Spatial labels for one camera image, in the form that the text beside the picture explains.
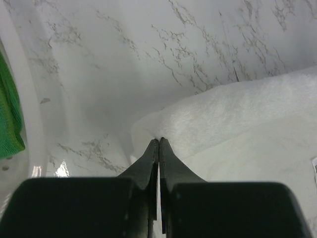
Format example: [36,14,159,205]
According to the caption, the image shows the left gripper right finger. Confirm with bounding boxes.
[158,137,206,238]

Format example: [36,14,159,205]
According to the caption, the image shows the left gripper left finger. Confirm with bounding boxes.
[118,139,159,238]

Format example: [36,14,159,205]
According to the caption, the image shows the white towel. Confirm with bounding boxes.
[131,67,317,236]

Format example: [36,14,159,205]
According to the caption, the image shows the green towel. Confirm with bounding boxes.
[0,55,25,159]

